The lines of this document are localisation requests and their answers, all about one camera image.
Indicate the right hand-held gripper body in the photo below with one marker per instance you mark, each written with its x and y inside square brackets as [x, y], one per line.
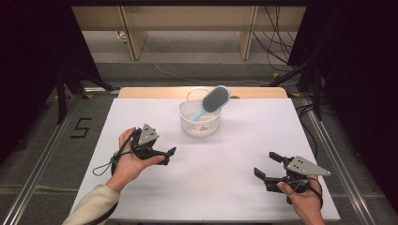
[305, 167]

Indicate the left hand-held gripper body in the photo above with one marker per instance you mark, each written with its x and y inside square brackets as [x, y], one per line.
[147, 137]

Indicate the white plastic slotted basket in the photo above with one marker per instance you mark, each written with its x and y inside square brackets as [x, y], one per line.
[200, 125]

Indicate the light blue hairbrush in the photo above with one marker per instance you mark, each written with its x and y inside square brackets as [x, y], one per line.
[214, 100]

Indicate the person's right hand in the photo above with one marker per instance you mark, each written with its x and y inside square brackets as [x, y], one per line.
[306, 201]

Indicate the person's left hand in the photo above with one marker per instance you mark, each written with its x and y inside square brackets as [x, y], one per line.
[128, 168]

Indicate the wooden table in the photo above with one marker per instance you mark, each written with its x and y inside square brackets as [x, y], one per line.
[259, 92]

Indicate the black metal stand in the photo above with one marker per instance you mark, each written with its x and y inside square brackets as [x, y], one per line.
[61, 93]
[316, 90]

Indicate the black curtain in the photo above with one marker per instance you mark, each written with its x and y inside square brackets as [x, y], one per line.
[359, 62]
[34, 62]

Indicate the beige wooden cabinet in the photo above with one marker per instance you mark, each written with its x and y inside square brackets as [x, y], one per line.
[187, 18]

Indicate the aluminium floor rail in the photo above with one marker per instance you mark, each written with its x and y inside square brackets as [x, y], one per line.
[341, 168]
[37, 175]

